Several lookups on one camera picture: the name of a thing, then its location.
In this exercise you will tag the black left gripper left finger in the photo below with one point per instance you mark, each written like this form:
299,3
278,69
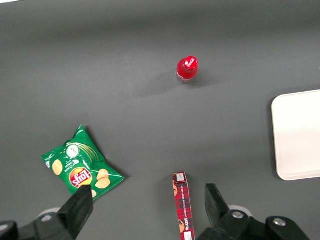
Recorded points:
75,212

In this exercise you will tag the white plastic tray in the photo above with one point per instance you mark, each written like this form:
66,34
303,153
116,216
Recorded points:
297,135

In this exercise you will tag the red soda bottle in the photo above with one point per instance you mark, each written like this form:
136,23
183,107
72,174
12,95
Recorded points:
186,70

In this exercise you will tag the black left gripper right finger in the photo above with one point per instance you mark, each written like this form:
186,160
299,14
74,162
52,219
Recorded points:
220,215

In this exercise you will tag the red tartan cookie box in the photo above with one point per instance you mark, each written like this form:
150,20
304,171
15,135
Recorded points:
182,205

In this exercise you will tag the green Lays chips bag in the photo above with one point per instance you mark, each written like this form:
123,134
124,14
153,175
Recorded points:
75,160

